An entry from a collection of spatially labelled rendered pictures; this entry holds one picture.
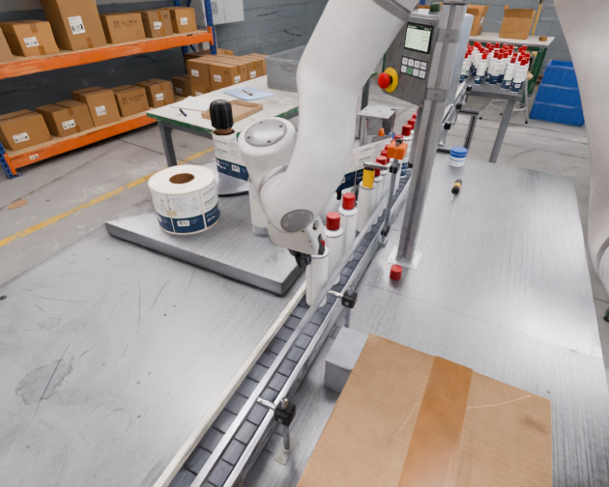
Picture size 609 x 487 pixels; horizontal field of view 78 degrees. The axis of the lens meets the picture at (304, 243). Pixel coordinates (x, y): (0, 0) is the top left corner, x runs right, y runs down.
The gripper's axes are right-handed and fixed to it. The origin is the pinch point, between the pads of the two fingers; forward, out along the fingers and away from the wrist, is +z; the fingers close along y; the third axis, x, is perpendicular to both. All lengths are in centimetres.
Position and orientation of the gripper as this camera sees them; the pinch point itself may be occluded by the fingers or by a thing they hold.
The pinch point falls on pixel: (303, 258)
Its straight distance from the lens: 78.0
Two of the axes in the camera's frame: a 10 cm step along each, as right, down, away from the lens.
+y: -9.0, -2.4, 3.7
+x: -4.1, 7.7, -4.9
